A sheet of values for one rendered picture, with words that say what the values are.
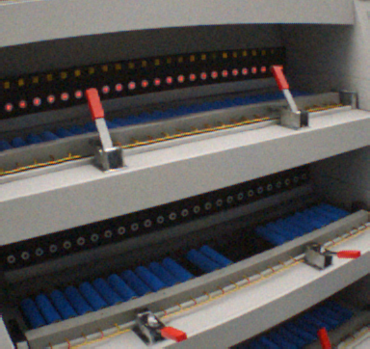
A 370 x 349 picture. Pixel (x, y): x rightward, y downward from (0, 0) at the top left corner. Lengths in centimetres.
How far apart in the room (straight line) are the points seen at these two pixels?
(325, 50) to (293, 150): 27
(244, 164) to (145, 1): 22
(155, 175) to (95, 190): 7
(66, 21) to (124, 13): 7
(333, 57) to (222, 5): 29
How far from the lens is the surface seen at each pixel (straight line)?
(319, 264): 68
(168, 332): 49
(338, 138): 70
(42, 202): 47
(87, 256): 67
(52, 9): 51
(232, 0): 62
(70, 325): 55
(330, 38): 84
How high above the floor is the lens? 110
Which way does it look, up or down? 2 degrees down
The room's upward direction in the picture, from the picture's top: 12 degrees counter-clockwise
